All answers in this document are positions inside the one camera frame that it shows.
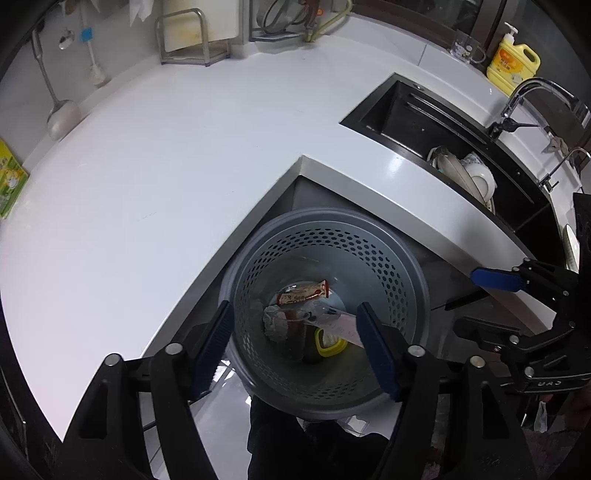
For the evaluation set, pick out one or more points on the steel lid rack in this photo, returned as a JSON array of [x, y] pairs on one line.
[[277, 37]]

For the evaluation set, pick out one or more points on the person's dark clothing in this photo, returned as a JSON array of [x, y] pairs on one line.
[[300, 447]]

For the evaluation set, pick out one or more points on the small steel spoon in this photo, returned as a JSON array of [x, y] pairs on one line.
[[67, 40]]

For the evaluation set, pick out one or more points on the chrome sink faucet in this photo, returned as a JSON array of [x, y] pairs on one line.
[[531, 87]]

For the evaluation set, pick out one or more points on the steel ladle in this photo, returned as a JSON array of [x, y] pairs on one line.
[[62, 120]]

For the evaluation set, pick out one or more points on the steel cutting board rack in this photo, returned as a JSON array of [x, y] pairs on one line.
[[184, 60]]

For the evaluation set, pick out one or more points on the clear plastic cup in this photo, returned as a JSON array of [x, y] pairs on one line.
[[295, 341]]

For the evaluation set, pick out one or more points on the stack of dishes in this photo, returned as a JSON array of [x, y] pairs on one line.
[[466, 177]]

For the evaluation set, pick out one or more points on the patterned snack wrapper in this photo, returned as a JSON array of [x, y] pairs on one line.
[[302, 293]]

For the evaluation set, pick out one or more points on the pink printed receipt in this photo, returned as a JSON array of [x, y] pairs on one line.
[[344, 327]]

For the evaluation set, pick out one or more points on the grey perforated trash bin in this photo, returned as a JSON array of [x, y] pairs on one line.
[[369, 258]]

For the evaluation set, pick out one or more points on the clear glass mug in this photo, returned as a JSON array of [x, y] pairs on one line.
[[466, 48]]

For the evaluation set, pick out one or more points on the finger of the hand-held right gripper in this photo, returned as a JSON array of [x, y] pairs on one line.
[[485, 330], [496, 280]]

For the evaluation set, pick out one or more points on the small chrome tap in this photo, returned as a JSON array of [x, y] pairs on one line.
[[561, 164]]

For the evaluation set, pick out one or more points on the yellow dish soap bottle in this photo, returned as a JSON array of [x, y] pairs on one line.
[[512, 67]]

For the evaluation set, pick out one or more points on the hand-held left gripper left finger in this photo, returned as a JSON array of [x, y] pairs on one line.
[[214, 346]]

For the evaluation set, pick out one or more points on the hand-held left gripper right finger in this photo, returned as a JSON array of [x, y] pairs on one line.
[[378, 350]]

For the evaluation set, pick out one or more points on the yellow-green seasoning pouch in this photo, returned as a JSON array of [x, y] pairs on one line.
[[11, 180]]

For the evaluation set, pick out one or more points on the dark steel sink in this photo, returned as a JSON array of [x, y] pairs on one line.
[[415, 124]]

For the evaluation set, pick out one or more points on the yellow plastic lid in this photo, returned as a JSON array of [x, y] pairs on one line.
[[321, 348]]

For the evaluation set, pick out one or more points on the white cutting board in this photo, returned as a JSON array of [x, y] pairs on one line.
[[198, 25]]

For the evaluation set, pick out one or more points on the white bottle brush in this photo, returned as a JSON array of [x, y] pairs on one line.
[[97, 74]]

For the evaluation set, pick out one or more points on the grey paper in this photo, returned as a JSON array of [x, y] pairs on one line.
[[276, 325]]

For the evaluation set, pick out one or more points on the white paper towel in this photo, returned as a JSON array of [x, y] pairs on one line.
[[143, 9]]

